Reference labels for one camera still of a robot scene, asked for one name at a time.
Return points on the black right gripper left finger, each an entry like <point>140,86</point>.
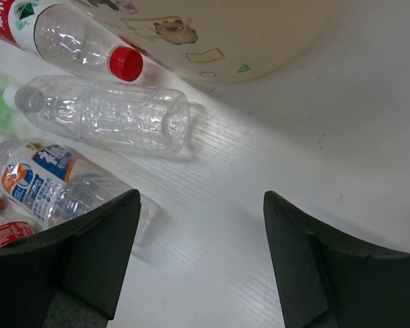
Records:
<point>70,275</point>

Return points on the red label cola bottle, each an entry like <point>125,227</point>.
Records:
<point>13,226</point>

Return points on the blue orange label bottle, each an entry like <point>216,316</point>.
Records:
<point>53,183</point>

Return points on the red white label bottle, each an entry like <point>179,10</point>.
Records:
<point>67,39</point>

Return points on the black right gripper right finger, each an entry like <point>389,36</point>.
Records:
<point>328,278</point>

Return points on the beige capybara bin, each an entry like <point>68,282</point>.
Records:
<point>215,41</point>

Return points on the clear bottle white cap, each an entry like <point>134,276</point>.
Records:
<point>120,116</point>

